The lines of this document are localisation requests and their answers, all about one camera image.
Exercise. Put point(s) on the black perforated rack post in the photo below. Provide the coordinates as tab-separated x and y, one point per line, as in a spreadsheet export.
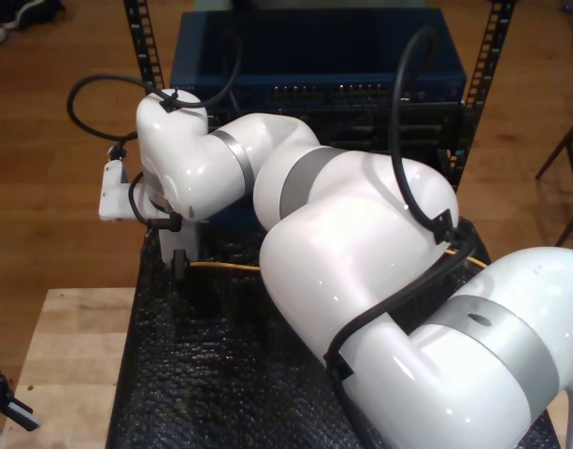
487	61
146	47

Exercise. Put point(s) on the black rack server unit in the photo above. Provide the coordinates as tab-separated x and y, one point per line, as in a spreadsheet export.
384	131

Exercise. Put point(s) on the blue network switch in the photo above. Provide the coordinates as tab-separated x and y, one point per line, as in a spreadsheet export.
314	56

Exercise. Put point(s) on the dark shoe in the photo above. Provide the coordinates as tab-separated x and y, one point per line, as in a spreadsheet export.
33	11

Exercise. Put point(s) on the black bubble mat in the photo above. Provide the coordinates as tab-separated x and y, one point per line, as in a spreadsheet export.
211	365

